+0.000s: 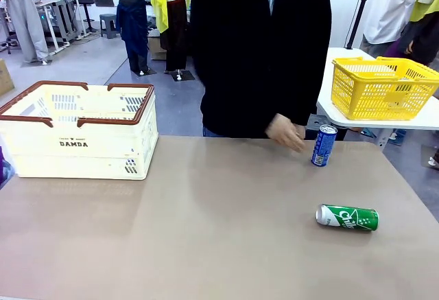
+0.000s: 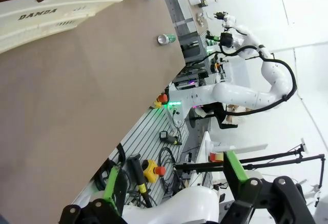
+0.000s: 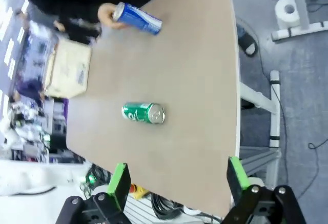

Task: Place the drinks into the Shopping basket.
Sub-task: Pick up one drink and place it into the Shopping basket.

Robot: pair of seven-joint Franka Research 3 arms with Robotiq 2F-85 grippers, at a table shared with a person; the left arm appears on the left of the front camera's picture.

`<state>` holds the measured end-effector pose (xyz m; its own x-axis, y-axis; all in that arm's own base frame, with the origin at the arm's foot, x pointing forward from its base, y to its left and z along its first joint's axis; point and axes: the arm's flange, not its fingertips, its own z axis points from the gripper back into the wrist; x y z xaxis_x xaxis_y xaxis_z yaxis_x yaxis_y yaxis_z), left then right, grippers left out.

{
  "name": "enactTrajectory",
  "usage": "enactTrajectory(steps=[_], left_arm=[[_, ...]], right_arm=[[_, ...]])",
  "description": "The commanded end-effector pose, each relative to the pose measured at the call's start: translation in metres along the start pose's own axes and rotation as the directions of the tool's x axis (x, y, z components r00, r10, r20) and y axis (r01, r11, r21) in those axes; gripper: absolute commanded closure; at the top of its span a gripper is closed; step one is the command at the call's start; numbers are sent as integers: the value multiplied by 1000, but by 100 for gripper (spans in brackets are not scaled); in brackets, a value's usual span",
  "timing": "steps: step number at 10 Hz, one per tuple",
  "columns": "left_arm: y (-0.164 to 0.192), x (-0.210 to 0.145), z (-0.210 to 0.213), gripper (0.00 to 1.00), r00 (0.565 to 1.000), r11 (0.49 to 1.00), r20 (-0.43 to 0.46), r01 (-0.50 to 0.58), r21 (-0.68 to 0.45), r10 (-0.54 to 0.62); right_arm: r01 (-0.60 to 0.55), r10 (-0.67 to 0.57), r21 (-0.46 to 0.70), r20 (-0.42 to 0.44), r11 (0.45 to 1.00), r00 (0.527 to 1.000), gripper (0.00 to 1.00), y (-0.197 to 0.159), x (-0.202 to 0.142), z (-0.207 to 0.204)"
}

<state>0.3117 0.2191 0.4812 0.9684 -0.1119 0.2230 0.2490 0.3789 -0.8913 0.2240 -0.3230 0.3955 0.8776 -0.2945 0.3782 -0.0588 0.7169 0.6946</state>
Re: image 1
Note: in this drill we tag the person's left hand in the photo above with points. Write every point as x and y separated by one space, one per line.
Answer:
286 133

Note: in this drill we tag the blue drink can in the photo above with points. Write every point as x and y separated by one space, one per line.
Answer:
322 145

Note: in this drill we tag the green drink can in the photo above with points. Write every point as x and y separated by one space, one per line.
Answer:
353 217

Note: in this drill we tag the person's left forearm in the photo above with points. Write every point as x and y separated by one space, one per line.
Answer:
308 113

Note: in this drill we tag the yellow plastic basket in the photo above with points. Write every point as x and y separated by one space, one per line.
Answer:
370 94

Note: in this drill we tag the white side table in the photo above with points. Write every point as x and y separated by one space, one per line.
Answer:
327 109

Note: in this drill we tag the person in black cardigan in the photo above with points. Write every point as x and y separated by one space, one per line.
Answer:
257 56

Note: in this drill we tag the black tripod pole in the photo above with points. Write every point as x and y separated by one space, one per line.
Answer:
358 15

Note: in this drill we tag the brown cardboard box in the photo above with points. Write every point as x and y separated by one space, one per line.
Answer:
5 77
156 51

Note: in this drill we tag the person in white shirt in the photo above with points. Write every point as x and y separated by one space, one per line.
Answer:
387 5

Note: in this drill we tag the mannequin with yellow shawl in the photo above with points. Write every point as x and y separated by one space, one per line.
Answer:
158 1

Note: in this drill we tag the person with navy apron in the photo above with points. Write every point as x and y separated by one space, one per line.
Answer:
132 22

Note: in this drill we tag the person in yellow vest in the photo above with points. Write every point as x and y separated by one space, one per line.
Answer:
425 1

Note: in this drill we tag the grey plastic stool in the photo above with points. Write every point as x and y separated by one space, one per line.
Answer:
109 25

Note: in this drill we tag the white workshop desk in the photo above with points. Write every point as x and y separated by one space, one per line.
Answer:
55 3

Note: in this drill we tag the person in grey trousers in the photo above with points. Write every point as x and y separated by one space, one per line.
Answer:
27 22

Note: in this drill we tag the purple cloth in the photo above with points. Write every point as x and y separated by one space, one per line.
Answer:
5 173

